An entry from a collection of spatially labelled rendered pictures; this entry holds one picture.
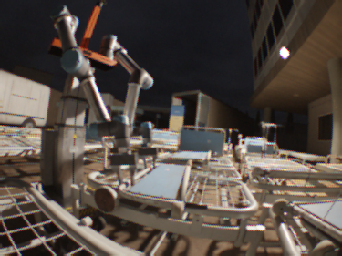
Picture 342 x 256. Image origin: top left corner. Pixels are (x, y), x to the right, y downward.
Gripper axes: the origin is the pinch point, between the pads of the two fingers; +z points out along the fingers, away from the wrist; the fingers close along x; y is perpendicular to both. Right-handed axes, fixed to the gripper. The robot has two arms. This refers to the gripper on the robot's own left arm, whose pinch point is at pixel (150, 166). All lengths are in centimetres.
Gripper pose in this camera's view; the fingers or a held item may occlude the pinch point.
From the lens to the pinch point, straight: 118.5
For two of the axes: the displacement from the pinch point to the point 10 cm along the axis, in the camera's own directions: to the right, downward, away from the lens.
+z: 0.9, 9.9, -0.6
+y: 1.5, 0.5, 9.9
